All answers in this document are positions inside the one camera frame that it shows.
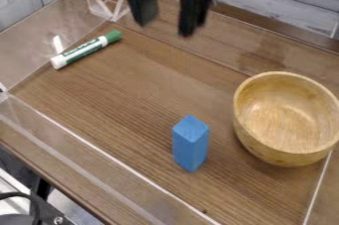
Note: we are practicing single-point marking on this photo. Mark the brown wooden bowl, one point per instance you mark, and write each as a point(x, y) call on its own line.
point(286, 118)

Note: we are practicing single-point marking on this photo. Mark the blue block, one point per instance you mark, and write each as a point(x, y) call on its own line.
point(190, 143)

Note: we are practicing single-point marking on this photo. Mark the green white marker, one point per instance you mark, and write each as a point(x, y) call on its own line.
point(67, 57)

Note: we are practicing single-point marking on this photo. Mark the clear acrylic tray wall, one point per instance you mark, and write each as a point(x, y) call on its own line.
point(91, 125)

